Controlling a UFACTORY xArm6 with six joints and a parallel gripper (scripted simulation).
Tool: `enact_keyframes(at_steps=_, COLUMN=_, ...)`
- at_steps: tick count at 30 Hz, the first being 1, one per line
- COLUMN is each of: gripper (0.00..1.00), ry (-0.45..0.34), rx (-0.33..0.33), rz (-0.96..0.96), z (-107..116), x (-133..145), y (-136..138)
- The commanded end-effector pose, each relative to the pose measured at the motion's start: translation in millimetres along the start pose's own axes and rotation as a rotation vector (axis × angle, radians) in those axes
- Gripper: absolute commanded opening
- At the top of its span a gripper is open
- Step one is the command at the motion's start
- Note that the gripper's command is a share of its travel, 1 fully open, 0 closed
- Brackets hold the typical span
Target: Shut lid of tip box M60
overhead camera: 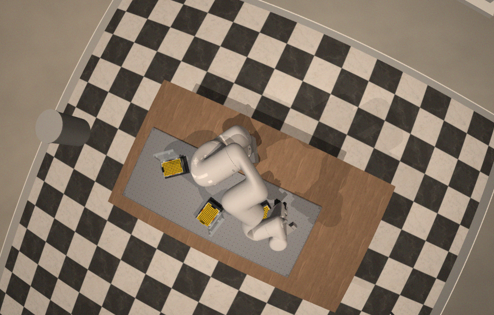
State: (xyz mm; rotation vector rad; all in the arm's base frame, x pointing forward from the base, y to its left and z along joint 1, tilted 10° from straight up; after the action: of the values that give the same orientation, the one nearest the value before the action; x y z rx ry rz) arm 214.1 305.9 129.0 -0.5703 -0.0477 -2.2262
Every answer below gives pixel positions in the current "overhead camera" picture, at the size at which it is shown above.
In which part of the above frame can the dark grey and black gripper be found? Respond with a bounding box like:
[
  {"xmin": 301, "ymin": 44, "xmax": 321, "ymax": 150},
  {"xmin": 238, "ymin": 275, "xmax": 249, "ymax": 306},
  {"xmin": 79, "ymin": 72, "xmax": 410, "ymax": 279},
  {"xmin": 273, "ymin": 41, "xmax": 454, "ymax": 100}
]
[{"xmin": 267, "ymin": 199, "xmax": 288, "ymax": 219}]

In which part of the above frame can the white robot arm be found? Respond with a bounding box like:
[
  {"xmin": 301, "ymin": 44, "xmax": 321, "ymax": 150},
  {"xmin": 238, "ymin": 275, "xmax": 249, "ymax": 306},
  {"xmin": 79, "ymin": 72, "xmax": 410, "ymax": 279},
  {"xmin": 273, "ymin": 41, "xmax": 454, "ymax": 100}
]
[{"xmin": 191, "ymin": 125, "xmax": 297, "ymax": 251}]

